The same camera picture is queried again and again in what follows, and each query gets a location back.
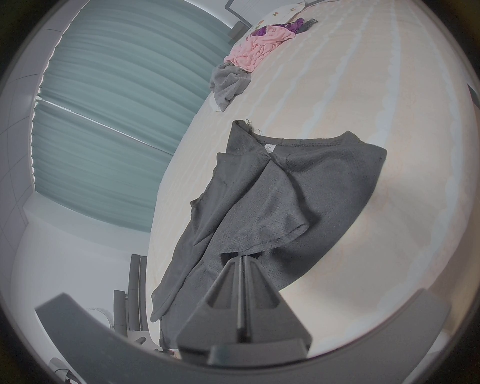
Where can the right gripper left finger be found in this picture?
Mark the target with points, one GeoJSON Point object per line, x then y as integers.
{"type": "Point", "coordinates": [221, 311]}

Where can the grey bedside table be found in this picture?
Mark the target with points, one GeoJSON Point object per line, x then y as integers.
{"type": "Point", "coordinates": [236, 32]}

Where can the black T-shirt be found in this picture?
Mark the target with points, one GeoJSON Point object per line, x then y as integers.
{"type": "Point", "coordinates": [292, 195]}

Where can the black chest of drawers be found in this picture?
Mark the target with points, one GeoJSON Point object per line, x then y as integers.
{"type": "Point", "coordinates": [134, 292]}

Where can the grey garment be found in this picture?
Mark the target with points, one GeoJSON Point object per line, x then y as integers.
{"type": "Point", "coordinates": [228, 84]}

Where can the bed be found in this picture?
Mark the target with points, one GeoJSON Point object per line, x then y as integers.
{"type": "Point", "coordinates": [375, 93]}

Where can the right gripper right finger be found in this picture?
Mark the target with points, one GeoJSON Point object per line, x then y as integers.
{"type": "Point", "coordinates": [270, 315]}

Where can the blue-green curtain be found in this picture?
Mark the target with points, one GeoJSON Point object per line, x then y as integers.
{"type": "Point", "coordinates": [101, 168]}
{"type": "Point", "coordinates": [142, 67]}

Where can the round white mirror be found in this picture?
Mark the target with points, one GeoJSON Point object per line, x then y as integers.
{"type": "Point", "coordinates": [98, 313]}

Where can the pink garment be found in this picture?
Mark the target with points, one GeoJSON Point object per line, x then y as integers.
{"type": "Point", "coordinates": [258, 47]}

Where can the small black garment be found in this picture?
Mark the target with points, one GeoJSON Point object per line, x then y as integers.
{"type": "Point", "coordinates": [309, 24]}

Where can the white printed pillow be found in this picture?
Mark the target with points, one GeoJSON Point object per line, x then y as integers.
{"type": "Point", "coordinates": [285, 13]}

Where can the purple garment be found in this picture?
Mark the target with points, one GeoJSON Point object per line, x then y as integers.
{"type": "Point", "coordinates": [294, 25]}

